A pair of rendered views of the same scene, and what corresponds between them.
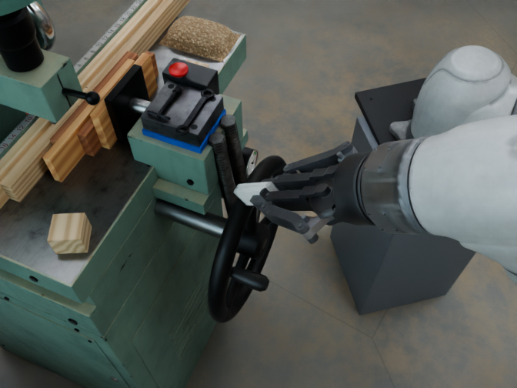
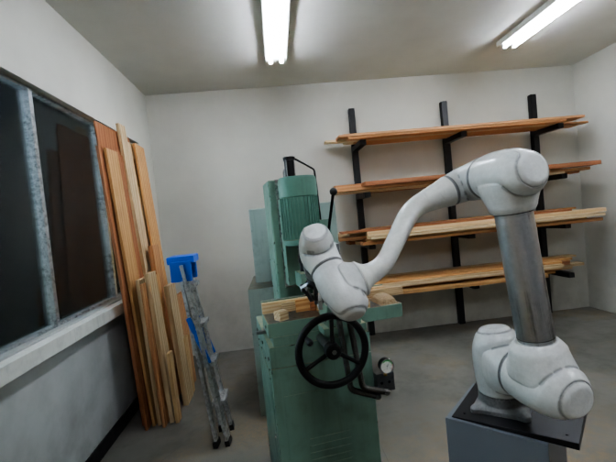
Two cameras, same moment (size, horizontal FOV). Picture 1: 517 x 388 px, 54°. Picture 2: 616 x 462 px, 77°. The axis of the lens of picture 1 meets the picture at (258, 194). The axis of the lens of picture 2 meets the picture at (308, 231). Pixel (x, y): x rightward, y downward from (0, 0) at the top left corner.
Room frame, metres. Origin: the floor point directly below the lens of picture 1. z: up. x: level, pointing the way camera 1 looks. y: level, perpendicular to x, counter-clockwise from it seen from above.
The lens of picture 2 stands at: (-0.45, -1.12, 1.32)
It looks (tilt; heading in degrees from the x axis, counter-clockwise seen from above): 2 degrees down; 54
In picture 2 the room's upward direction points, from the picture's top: 6 degrees counter-clockwise
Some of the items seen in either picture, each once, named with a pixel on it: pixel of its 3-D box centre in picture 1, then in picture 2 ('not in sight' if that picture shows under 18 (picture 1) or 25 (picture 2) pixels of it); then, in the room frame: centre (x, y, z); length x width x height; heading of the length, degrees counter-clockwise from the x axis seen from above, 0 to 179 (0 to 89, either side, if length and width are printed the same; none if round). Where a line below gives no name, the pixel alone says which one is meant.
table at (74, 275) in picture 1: (148, 138); (334, 316); (0.60, 0.19, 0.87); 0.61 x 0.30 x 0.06; 157
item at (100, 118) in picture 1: (126, 100); not in sight; (0.63, 0.22, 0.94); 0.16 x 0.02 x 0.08; 157
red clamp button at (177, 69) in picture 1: (178, 69); not in sight; (0.61, 0.12, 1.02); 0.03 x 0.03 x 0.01
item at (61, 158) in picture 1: (96, 117); (321, 302); (0.60, 0.27, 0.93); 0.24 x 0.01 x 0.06; 157
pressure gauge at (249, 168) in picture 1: (245, 163); (385, 367); (0.72, 0.03, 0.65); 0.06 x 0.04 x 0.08; 157
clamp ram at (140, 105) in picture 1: (145, 108); not in sight; (0.60, 0.19, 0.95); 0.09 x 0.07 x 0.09; 157
